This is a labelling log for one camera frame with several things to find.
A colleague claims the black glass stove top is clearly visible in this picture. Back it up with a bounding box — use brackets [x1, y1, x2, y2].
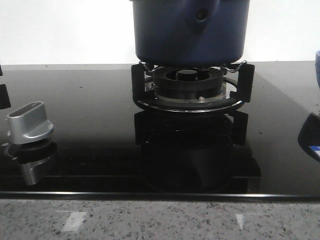
[0, 61, 320, 201]

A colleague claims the blue white stove label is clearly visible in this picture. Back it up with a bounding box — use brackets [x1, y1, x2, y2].
[309, 145, 320, 162]

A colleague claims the black gas burner head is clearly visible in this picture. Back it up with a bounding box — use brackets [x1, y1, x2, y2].
[152, 67, 224, 100]

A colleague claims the black left burner grate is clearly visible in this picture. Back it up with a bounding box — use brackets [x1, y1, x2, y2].
[0, 83, 11, 110]

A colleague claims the silver stove knob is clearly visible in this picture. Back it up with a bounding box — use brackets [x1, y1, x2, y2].
[7, 101, 54, 145]

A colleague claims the blue bowl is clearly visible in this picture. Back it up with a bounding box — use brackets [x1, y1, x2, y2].
[314, 50, 320, 88]

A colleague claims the black pot support grate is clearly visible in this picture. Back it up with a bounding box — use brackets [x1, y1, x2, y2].
[131, 61, 255, 114]

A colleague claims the blue cooking pot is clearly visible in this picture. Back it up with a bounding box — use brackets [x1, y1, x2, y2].
[132, 0, 250, 67]

